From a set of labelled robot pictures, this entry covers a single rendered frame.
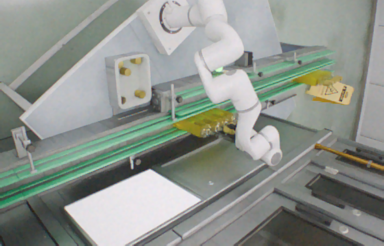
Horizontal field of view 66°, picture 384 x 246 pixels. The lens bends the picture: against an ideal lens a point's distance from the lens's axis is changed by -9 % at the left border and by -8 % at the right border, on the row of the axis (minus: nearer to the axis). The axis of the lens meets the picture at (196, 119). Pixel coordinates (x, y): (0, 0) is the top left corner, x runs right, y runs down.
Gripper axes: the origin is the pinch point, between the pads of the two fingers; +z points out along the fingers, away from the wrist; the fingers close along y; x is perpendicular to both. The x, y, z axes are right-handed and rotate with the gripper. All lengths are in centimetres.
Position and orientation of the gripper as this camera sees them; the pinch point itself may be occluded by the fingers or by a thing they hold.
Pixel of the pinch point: (232, 131)
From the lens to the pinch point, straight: 141.4
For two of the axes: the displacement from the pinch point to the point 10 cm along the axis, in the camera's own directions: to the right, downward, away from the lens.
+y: -0.3, -9.2, -3.9
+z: -4.9, -3.3, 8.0
